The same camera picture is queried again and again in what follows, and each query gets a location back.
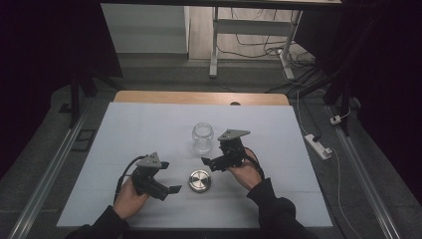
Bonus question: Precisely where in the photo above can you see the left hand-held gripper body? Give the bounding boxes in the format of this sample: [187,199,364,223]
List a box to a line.
[130,151,171,202]

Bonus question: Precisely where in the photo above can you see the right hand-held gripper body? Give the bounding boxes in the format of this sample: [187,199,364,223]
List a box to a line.
[212,128,252,172]

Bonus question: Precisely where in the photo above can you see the round metal jar lid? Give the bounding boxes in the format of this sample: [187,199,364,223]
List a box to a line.
[188,169,212,194]

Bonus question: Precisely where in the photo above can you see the clear glass jar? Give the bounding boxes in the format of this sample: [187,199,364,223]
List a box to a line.
[191,121,215,155]

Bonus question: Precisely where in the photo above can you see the person's right hand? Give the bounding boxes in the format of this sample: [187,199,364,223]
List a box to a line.
[226,148,264,200]

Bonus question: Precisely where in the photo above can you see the person's left hand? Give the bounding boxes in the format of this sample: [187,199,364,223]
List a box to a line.
[111,178,151,221]

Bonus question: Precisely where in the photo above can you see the wooden table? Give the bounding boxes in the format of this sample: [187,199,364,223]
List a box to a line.
[112,90,291,107]

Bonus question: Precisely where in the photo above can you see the white power strip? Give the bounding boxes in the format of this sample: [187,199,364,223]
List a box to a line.
[304,132,333,161]

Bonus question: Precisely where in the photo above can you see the black stand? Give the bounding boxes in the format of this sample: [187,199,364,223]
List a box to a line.
[321,19,366,137]
[59,68,99,129]

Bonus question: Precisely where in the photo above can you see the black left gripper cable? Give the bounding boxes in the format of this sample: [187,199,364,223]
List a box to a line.
[112,154,148,204]

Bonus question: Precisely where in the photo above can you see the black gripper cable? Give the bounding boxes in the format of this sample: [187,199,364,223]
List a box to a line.
[112,154,148,204]
[243,146,266,182]

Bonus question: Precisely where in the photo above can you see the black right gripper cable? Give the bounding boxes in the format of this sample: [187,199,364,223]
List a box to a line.
[243,146,266,182]

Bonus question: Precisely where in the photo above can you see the black rectangular bracket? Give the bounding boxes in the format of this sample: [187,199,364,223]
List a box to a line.
[71,128,98,153]

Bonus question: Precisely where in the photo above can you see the aluminium floor rail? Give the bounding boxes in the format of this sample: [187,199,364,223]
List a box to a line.
[325,105,403,239]
[7,99,93,239]

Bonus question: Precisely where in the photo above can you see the black floor cables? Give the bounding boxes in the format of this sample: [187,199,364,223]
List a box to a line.
[217,8,327,95]

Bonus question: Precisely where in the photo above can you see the white cable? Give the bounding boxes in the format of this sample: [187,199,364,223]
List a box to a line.
[296,89,366,239]

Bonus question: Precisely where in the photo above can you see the white desk frame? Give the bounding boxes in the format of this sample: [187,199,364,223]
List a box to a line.
[208,6,304,81]

